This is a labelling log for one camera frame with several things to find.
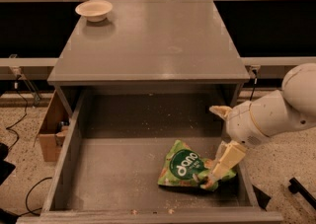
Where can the green rice chip bag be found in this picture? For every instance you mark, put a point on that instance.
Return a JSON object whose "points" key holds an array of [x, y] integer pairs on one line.
{"points": [[184, 167]]}

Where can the grey drawer cabinet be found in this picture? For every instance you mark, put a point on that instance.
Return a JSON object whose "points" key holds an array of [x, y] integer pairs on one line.
{"points": [[150, 41]]}

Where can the brown cardboard box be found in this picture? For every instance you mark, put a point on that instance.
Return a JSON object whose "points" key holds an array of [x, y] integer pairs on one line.
{"points": [[53, 129]]}

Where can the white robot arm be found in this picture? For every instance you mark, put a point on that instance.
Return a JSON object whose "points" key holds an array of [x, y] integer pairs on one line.
{"points": [[291, 108]]}

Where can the beige paper bowl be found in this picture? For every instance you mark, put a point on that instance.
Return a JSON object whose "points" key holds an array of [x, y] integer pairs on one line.
{"points": [[94, 10]]}

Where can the metal bracket left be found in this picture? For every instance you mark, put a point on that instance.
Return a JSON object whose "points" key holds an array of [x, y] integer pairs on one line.
{"points": [[19, 74]]}

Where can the open grey top drawer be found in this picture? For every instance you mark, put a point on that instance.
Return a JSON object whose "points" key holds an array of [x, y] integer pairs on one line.
{"points": [[110, 162]]}

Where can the black bar lower right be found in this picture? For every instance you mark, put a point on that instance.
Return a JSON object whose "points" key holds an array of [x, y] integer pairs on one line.
{"points": [[296, 187]]}

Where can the black object left edge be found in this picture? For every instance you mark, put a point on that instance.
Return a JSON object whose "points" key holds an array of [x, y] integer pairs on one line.
{"points": [[6, 168]]}

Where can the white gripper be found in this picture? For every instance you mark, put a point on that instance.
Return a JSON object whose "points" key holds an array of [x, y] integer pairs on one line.
{"points": [[243, 123]]}

